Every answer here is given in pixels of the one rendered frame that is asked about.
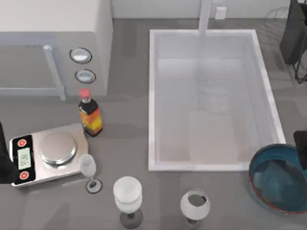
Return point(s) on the white sink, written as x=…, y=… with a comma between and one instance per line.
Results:
x=211, y=107

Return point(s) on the dark sauce bottle red cap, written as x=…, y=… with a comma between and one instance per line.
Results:
x=91, y=115

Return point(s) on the small microwave knob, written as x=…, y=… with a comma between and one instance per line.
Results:
x=85, y=76

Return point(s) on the wide frosted goblet glass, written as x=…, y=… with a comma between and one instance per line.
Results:
x=128, y=194

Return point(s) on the slim clear wine glass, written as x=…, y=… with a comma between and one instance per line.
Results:
x=88, y=167

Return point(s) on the large microwave knob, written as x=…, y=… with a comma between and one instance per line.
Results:
x=80, y=55

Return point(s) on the round frosted wine glass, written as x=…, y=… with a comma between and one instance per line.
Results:
x=194, y=207

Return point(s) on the silver kitchen scale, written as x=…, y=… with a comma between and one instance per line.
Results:
x=51, y=153

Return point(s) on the tall white tap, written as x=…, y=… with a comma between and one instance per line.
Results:
x=205, y=16

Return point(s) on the blue bowl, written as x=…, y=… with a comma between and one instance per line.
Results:
x=275, y=182

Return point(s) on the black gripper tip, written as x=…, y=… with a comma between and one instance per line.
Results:
x=5, y=163
x=301, y=146

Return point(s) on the pale microwave oven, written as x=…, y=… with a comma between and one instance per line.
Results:
x=28, y=26

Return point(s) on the white wall socket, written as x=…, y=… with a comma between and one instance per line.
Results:
x=220, y=12

